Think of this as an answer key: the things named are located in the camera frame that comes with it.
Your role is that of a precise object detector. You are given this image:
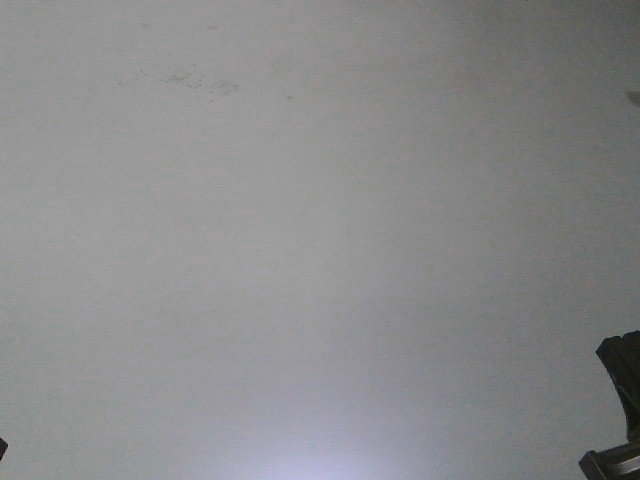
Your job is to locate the black robot part at edge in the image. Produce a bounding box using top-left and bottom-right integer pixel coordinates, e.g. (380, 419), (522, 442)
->
(579, 331), (639, 480)

